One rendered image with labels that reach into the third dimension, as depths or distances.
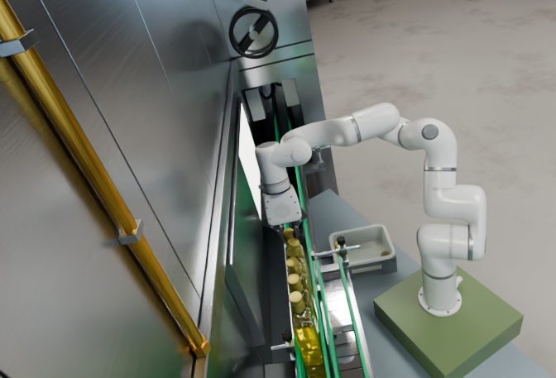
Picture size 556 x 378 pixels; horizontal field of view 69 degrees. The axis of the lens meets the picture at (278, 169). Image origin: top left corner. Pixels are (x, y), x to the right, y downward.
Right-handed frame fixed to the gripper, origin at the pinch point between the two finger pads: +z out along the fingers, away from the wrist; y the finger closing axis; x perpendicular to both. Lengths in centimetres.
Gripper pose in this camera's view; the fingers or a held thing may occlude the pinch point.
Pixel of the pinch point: (289, 234)
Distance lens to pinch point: 121.9
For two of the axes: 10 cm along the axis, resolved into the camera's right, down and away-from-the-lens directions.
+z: 2.3, 9.1, 3.4
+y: 9.7, -2.1, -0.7
